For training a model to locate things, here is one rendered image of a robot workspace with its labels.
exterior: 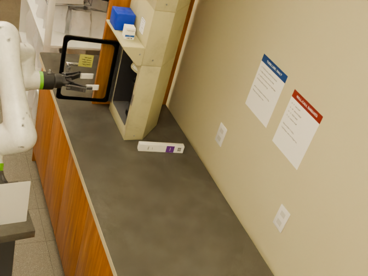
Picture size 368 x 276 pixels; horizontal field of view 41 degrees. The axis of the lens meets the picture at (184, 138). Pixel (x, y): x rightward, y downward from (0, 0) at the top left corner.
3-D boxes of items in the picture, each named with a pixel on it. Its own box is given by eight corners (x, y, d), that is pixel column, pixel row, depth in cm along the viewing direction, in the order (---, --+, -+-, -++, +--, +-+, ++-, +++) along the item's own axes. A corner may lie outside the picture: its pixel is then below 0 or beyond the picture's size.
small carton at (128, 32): (131, 35, 252) (133, 24, 249) (133, 40, 248) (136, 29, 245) (121, 34, 250) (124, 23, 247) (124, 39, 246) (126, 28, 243)
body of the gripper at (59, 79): (56, 78, 246) (74, 79, 250) (52, 70, 252) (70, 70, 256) (54, 91, 250) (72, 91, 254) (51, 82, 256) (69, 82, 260)
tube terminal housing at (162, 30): (147, 108, 309) (177, -10, 267) (164, 139, 286) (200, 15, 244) (108, 108, 297) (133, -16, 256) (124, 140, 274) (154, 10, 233)
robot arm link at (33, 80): (11, 91, 247) (15, 90, 238) (11, 65, 246) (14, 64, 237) (40, 91, 254) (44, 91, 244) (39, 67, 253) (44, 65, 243)
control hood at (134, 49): (122, 37, 272) (126, 20, 266) (141, 66, 249) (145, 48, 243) (103, 35, 267) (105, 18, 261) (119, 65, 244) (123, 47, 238)
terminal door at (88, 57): (108, 102, 293) (120, 41, 271) (55, 98, 282) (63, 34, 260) (107, 102, 293) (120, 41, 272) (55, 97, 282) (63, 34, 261)
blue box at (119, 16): (127, 23, 264) (130, 7, 259) (132, 31, 256) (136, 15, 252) (109, 21, 259) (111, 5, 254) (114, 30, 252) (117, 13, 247)
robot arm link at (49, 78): (39, 85, 255) (42, 94, 248) (41, 64, 248) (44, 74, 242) (51, 85, 257) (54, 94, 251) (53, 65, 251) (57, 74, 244)
